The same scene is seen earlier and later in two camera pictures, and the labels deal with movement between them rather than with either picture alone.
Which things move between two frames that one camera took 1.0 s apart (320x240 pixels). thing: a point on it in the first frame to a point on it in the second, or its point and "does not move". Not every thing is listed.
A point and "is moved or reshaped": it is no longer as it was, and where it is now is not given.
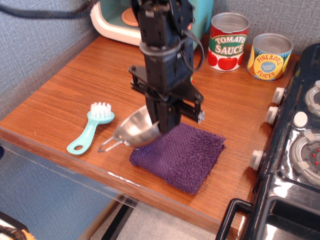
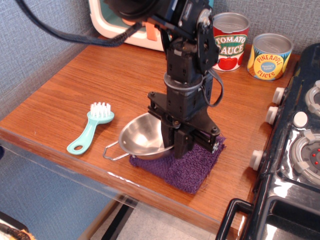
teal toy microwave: x=115 y=20 does not move
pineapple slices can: x=269 y=56 does not move
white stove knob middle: x=271 y=114 does not move
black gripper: x=168 y=74 to x=185 y=109
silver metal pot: x=135 y=130 is moved or reshaped
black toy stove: x=286 y=203 does not move
